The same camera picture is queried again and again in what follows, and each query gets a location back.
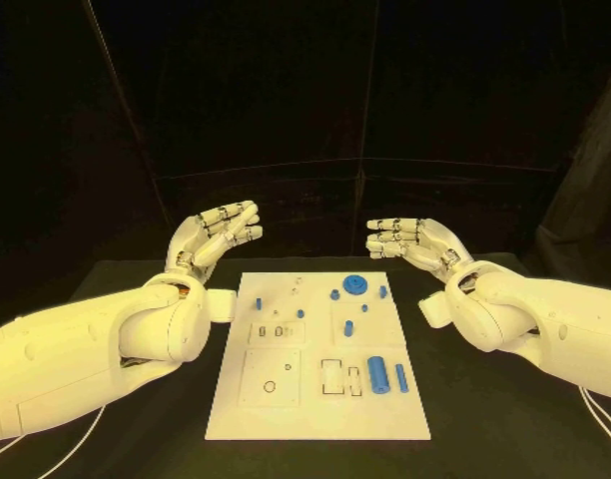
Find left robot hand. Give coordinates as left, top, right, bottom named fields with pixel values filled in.
left=164, top=200, right=266, bottom=285

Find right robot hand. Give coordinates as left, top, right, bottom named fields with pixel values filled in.
left=364, top=218, right=477, bottom=284

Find white task board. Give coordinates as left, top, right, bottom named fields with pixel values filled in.
left=204, top=271, right=432, bottom=442

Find blue gear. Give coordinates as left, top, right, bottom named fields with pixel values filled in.
left=341, top=274, right=370, bottom=296

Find thick blue cylinder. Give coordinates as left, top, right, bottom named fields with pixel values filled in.
left=365, top=355, right=391, bottom=395

